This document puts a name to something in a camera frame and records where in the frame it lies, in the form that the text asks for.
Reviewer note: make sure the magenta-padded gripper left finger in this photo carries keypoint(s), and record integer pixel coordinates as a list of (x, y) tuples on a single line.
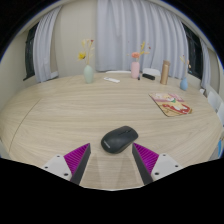
[(58, 165)]

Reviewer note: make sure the dark window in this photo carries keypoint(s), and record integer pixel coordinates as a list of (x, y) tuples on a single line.
[(195, 53), (29, 55)]

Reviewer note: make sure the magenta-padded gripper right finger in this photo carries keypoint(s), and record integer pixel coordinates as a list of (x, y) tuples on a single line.
[(165, 165)]

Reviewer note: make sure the blue vase with dried flowers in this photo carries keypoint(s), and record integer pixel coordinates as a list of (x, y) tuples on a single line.
[(184, 84)]

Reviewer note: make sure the black computer mouse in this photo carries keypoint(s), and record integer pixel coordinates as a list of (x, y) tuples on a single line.
[(119, 139)]

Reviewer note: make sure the pink vase with flowers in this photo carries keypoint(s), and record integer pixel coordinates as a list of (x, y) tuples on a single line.
[(135, 70)]

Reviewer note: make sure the green vase with dried flowers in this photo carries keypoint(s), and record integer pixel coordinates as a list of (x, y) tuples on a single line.
[(88, 75)]

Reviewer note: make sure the narrow white curtain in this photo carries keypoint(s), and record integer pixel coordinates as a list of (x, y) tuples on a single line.
[(206, 70), (45, 50)]

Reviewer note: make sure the white and blue chairs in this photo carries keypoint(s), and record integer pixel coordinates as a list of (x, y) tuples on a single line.
[(215, 101)]

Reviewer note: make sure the wide white curtain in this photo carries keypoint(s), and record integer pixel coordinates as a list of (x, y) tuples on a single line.
[(140, 33)]

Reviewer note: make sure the black case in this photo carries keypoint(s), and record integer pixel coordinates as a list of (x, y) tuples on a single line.
[(148, 76)]

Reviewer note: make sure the white remote control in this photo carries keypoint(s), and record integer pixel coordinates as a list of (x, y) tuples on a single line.
[(111, 79)]

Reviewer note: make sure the bronze thermos bottle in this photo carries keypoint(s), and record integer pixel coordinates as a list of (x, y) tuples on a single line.
[(164, 73)]

